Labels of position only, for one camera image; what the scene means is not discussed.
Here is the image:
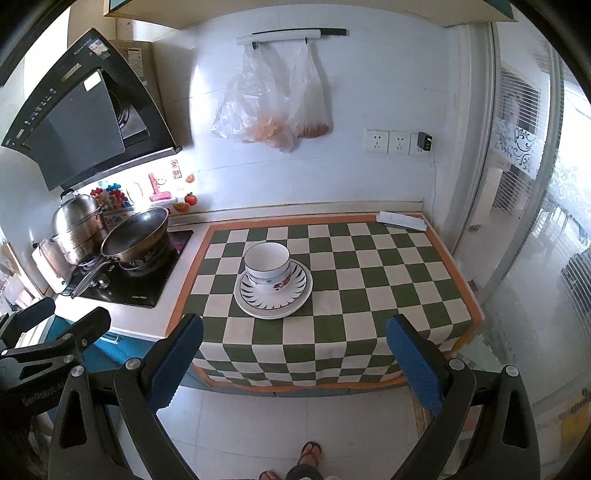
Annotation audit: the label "plain white bowl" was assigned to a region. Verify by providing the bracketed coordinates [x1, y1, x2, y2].
[243, 242, 291, 278]

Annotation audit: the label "large clear plastic bag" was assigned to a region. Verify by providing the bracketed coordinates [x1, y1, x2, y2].
[211, 43, 301, 153]

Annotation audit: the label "beige wall box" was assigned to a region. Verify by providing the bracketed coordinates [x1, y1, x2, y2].
[108, 40, 156, 94]

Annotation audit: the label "frosted glass door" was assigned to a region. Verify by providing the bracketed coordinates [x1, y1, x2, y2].
[462, 23, 591, 462]

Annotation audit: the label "person's leg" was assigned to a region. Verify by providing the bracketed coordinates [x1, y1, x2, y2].
[285, 463, 325, 480]

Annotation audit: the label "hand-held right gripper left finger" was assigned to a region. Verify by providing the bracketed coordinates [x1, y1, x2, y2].
[47, 313, 205, 480]

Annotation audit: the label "white folded cloth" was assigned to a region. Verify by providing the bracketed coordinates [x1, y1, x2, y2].
[377, 210, 428, 232]

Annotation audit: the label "pink wall decoration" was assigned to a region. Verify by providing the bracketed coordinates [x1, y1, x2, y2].
[147, 172, 179, 204]

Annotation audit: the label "black gas hob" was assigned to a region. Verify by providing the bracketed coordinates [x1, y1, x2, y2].
[69, 228, 195, 309]

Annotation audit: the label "green white checkered mat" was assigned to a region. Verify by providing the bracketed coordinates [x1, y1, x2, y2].
[165, 213, 485, 394]

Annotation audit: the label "dark steel wok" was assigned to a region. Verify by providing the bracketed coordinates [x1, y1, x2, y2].
[71, 206, 171, 299]

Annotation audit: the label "white wall socket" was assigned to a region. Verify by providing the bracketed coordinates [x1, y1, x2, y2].
[388, 130, 412, 156]
[366, 128, 390, 155]

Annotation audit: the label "small clear plastic bag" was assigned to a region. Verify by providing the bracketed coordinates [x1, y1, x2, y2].
[288, 41, 334, 140]

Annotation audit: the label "black range hood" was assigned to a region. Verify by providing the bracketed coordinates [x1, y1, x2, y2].
[1, 28, 184, 193]

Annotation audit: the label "white wall hook rail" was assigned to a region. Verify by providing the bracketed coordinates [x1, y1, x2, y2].
[237, 28, 348, 47]

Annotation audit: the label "steel steamer pot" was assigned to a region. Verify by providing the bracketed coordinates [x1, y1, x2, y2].
[49, 189, 110, 267]

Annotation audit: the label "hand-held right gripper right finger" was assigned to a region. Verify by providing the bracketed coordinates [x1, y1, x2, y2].
[385, 315, 542, 480]

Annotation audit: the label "white plate with blue leaves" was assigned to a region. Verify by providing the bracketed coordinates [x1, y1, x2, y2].
[237, 259, 310, 311]

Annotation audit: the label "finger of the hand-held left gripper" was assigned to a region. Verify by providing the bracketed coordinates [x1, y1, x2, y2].
[1, 297, 57, 348]
[0, 306, 112, 376]

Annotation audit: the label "white bowl with flower print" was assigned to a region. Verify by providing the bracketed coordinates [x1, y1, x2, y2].
[245, 270, 292, 291]

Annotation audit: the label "white plate with grey flower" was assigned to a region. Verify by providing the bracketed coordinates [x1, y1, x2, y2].
[233, 272, 314, 320]

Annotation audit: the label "white plastic container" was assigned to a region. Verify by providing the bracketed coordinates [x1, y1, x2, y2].
[31, 244, 71, 295]

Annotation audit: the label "blue kitchen cabinet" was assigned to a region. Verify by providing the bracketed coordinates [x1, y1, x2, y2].
[46, 314, 206, 386]

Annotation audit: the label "colourful wall stickers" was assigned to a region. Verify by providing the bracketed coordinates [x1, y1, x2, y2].
[89, 182, 134, 215]

